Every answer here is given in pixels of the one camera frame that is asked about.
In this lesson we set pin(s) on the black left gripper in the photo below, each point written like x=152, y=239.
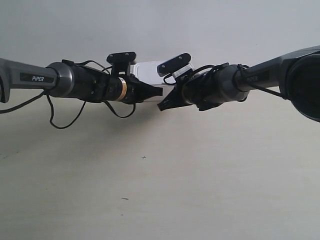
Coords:
x=129, y=89

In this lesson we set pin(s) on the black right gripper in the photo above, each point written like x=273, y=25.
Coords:
x=177, y=98

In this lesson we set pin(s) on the white lidded plastic container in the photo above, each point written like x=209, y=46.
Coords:
x=147, y=73

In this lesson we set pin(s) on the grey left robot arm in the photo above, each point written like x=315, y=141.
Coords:
x=68, y=79

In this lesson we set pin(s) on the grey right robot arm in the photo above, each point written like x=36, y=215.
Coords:
x=294, y=76

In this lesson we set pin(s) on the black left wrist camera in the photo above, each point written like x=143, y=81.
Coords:
x=121, y=62

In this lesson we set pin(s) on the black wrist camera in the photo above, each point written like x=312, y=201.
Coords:
x=121, y=62
x=174, y=64

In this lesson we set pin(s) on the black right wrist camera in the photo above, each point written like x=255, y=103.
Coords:
x=174, y=64

